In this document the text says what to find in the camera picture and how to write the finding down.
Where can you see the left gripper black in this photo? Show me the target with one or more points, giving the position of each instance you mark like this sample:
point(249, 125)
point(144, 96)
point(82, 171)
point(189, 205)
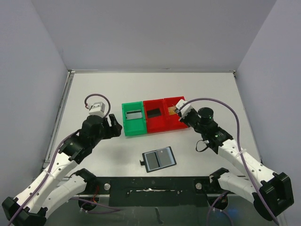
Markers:
point(115, 127)

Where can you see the green plastic bin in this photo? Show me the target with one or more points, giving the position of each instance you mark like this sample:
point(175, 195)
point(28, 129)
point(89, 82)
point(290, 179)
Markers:
point(134, 121)

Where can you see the red plastic bin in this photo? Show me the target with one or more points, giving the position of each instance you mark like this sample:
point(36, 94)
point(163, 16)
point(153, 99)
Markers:
point(156, 124)
point(173, 122)

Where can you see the gold card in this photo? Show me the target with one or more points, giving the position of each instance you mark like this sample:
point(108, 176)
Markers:
point(173, 110)

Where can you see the black leather card holder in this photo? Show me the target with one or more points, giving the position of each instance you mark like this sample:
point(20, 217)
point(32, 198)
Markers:
point(144, 163)

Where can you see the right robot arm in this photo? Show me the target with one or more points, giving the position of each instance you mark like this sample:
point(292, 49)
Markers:
point(270, 193)

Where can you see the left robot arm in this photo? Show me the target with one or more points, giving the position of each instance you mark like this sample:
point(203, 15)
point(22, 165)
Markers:
point(22, 211)

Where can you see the silver credit card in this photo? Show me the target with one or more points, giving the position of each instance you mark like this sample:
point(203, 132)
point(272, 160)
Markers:
point(131, 115)

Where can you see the black credit card in bin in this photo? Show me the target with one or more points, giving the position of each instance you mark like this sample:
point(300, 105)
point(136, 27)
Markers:
point(154, 113)

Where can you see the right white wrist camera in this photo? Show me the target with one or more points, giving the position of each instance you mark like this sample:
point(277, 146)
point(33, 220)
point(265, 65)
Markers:
point(183, 108)

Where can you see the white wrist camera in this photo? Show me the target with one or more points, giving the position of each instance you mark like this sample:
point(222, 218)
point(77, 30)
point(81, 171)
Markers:
point(183, 108)
point(97, 109)

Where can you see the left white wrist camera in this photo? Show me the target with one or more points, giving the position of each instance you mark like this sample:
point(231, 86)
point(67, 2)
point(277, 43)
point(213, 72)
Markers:
point(97, 109)

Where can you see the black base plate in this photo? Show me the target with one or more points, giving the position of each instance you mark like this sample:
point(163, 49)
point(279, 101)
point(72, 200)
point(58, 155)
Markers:
point(153, 191)

